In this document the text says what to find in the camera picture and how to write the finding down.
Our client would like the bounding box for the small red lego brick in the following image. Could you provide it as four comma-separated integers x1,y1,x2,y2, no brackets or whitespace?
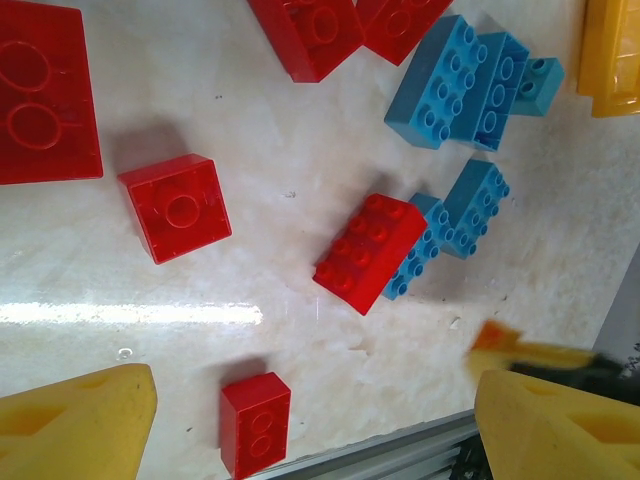
219,371,293,480

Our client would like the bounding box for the large red lego brick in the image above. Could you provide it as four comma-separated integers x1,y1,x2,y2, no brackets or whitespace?
0,0,105,187

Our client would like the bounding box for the long aluminium mounting rail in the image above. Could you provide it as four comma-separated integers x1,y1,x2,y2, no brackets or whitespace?
249,407,501,480

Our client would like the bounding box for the square red lego brick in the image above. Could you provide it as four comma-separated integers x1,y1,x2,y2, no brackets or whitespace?
117,153,233,266

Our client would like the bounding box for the small blue lego brick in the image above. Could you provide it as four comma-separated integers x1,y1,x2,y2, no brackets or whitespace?
509,56,567,119

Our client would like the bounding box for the yellow plastic bin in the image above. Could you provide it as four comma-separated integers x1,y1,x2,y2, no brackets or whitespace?
576,0,640,119

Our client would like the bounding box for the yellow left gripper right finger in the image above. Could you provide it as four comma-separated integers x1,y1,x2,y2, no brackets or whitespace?
473,370,640,480

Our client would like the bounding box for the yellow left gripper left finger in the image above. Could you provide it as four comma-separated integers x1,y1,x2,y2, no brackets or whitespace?
0,363,158,480

